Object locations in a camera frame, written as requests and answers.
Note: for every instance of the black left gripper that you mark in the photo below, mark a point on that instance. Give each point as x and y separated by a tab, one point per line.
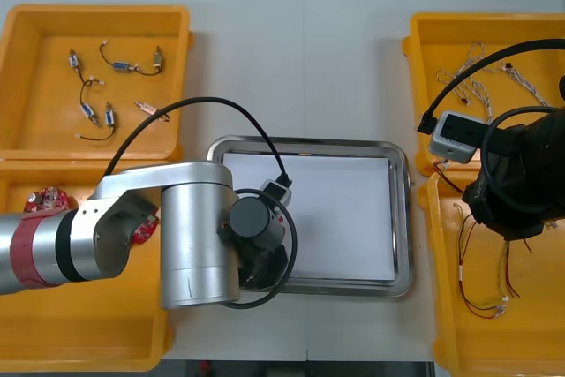
265	266

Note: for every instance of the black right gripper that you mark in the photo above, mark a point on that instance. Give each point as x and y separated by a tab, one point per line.
499	205

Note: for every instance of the silver-grey left robot arm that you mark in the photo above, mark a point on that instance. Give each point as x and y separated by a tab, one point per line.
194	227

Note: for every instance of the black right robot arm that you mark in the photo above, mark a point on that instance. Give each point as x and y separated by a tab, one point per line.
454	136

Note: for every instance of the white paper sheet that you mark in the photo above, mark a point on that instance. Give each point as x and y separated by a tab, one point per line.
344	218

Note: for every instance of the steel tray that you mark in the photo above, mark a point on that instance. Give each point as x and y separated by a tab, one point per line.
404	218

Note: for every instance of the round red circuit board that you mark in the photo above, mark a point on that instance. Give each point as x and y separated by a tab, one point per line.
145	231
44	200

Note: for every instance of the yellow-orange plastic bin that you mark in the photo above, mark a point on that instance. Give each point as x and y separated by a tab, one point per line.
424	63
88	328
132	143
485	350

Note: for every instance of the white label solenoid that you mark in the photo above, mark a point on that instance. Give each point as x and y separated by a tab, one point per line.
148	108

